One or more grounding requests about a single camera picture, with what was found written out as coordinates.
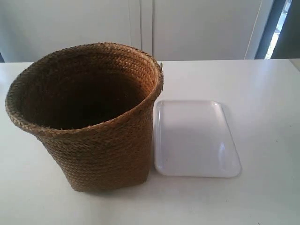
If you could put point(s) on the brown woven basket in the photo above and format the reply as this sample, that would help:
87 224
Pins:
91 106

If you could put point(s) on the white plastic tray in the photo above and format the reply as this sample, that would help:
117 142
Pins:
192 139

